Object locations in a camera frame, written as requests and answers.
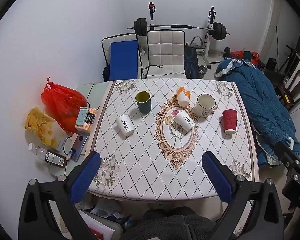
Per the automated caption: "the white paper cup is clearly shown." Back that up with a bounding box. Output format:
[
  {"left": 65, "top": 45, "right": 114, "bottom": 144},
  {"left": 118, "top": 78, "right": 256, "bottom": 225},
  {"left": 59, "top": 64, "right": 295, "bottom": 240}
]
[
  {"left": 115, "top": 114, "right": 135, "bottom": 137},
  {"left": 174, "top": 109, "right": 195, "bottom": 132}
]

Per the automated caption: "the white padded chair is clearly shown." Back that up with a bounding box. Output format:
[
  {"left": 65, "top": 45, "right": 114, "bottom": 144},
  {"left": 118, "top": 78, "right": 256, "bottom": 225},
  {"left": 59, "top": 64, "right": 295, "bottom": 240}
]
[{"left": 141, "top": 30, "right": 186, "bottom": 79}]

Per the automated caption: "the small orange box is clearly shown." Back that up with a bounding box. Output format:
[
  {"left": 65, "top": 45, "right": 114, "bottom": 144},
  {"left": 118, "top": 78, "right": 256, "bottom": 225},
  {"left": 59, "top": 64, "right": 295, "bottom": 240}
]
[{"left": 75, "top": 107, "right": 98, "bottom": 134}]

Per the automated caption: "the dark wooden chair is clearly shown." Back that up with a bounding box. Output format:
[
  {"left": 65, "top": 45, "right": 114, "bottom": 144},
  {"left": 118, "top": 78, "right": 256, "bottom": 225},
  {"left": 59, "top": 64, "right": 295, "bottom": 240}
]
[{"left": 278, "top": 70, "right": 300, "bottom": 112}]

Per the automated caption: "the white paper cup centre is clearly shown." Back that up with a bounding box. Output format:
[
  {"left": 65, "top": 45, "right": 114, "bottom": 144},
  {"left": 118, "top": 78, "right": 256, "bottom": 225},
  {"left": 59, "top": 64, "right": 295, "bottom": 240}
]
[{"left": 174, "top": 109, "right": 195, "bottom": 132}]

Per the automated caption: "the white paper cup left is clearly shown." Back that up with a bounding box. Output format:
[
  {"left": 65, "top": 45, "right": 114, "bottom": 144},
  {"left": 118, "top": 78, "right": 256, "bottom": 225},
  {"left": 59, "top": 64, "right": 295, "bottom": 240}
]
[{"left": 115, "top": 114, "right": 135, "bottom": 137}]

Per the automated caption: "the blue quilted blanket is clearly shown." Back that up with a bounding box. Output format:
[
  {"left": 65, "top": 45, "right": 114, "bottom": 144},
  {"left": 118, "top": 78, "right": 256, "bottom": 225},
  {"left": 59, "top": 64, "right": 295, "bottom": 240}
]
[{"left": 215, "top": 57, "right": 300, "bottom": 166}]

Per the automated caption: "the red plastic bag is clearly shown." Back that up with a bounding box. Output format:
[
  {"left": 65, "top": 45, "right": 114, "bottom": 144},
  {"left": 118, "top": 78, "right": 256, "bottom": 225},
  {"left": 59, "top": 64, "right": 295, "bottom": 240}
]
[{"left": 41, "top": 77, "right": 87, "bottom": 133}]

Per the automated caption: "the white ceramic mug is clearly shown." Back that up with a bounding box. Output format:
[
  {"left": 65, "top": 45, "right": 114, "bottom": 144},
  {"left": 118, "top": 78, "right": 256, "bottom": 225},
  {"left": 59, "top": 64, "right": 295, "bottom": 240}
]
[{"left": 193, "top": 94, "right": 218, "bottom": 118}]

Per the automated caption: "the orange white tipped cup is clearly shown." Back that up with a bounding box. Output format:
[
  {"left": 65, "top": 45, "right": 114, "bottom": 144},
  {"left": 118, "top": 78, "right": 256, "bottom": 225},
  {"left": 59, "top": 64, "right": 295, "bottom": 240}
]
[{"left": 176, "top": 87, "right": 190, "bottom": 107}]

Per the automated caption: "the patterned white tablecloth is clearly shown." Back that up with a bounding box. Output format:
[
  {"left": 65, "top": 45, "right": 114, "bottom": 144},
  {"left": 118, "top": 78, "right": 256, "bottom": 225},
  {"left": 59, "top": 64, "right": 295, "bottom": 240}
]
[{"left": 88, "top": 79, "right": 259, "bottom": 202}]

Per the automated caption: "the chair with blue board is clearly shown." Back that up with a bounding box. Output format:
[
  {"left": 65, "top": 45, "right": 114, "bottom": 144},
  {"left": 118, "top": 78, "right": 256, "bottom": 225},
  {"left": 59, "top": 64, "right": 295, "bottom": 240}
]
[{"left": 101, "top": 33, "right": 142, "bottom": 81}]

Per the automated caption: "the clear plastic bottle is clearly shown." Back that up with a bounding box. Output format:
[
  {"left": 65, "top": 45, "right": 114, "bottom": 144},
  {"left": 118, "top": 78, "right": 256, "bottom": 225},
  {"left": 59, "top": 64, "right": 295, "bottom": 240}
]
[{"left": 28, "top": 143, "right": 66, "bottom": 168}]

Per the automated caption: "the white squat rack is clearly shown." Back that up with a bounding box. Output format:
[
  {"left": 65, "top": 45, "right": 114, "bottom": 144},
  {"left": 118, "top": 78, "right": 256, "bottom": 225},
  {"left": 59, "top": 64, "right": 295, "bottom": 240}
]
[{"left": 146, "top": 2, "right": 216, "bottom": 69}]

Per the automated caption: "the black weight bench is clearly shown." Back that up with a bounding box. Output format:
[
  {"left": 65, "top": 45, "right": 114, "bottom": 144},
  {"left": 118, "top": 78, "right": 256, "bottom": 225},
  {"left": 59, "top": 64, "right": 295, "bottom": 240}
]
[{"left": 184, "top": 46, "right": 200, "bottom": 79}]

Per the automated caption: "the barbell with black plates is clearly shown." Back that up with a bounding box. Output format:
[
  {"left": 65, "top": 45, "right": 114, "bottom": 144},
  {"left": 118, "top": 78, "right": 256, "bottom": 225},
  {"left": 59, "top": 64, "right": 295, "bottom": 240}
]
[{"left": 127, "top": 18, "right": 230, "bottom": 41}]

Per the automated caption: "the blue smartphone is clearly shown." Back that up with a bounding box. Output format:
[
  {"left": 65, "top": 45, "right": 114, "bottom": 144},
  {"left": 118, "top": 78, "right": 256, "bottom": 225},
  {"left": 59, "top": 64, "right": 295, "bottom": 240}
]
[{"left": 68, "top": 134, "right": 89, "bottom": 162}]

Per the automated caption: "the dark fleece clothing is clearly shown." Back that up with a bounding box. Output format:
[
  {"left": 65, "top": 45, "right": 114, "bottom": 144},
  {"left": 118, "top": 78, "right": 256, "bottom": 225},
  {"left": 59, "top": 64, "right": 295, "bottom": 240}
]
[{"left": 121, "top": 206, "right": 215, "bottom": 239}]

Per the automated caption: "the yellow snack bag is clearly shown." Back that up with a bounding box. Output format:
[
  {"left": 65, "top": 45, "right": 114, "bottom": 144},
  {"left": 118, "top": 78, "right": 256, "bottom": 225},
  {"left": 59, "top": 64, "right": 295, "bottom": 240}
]
[{"left": 25, "top": 107, "right": 67, "bottom": 151}]

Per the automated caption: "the dark green cup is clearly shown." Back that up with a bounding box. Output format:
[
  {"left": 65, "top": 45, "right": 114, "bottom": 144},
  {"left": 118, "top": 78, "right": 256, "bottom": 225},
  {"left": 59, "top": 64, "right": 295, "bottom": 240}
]
[{"left": 135, "top": 91, "right": 152, "bottom": 114}]

